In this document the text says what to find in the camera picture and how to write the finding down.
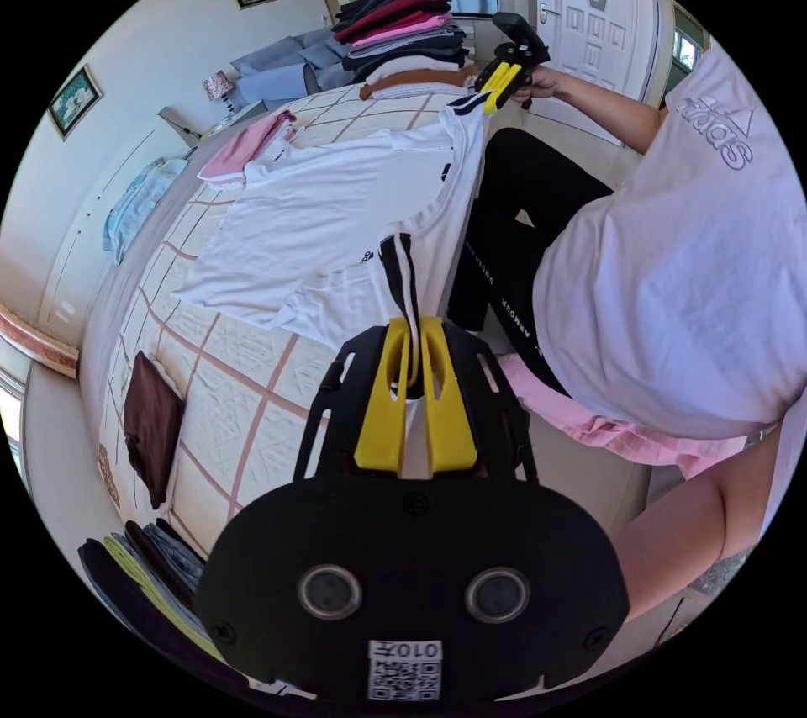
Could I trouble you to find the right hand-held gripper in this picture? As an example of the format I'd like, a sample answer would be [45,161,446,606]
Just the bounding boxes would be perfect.
[473,39,551,115]

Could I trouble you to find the pile of dark clothes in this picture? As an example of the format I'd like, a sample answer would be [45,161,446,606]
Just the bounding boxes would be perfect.
[76,515,253,691]

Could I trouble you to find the person's left forearm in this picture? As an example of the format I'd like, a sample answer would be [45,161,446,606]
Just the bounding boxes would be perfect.
[608,425,786,626]

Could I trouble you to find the folded brown garment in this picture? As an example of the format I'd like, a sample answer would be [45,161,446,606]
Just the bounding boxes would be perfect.
[122,349,187,511]

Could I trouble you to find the bed with checked quilt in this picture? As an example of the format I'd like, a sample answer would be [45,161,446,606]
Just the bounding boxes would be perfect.
[80,76,488,565]

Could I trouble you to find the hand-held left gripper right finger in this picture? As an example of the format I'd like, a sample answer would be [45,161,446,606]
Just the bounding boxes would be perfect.
[419,319,477,474]

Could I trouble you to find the person's right hand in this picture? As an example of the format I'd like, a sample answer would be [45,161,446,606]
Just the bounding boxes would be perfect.
[510,64,563,111]

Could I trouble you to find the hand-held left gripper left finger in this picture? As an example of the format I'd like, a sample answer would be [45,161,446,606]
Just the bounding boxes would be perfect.
[353,318,418,474]

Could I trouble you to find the large framed picture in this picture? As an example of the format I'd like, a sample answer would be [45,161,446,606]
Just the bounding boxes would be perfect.
[47,64,104,143]

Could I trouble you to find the folded pink and white clothes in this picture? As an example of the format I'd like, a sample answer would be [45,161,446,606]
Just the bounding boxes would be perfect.
[197,109,298,191]

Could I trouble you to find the pink sheet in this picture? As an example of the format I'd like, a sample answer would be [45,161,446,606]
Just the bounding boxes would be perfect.
[496,351,749,481]

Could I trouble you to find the white door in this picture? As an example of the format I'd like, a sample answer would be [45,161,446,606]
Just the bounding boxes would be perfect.
[521,0,660,104]

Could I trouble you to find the grey-blue pillow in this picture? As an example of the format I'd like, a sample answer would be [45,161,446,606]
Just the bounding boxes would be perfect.
[298,28,356,92]
[229,35,316,103]

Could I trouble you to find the table lamp with patterned shade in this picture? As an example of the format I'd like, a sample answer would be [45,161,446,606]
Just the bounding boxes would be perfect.
[201,69,239,118]

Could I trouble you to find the white short sleeve black bars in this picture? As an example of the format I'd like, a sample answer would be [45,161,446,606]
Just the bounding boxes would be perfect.
[168,90,503,477]

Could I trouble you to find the person's right forearm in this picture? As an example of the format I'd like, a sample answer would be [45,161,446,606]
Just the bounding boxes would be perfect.
[554,68,671,156]

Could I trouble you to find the light blue garment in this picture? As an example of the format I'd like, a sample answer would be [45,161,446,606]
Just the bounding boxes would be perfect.
[103,156,192,267]

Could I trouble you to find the person's body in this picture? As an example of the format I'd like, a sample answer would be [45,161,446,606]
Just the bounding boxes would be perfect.
[446,45,807,542]

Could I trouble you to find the window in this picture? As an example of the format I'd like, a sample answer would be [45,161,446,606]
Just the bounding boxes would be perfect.
[669,3,706,77]

